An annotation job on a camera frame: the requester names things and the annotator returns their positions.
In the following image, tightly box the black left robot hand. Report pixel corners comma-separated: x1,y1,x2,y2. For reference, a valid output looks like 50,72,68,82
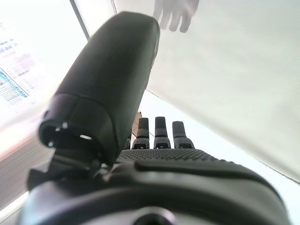
17,11,290,225

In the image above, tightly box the bed with white duvet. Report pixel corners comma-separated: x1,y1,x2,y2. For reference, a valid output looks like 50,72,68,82
112,0,300,184

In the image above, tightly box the grey striped rug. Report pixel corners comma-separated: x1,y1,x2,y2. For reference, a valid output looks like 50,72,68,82
0,21,39,106

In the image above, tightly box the black floor rail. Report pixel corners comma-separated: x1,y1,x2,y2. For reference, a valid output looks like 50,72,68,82
69,0,91,40

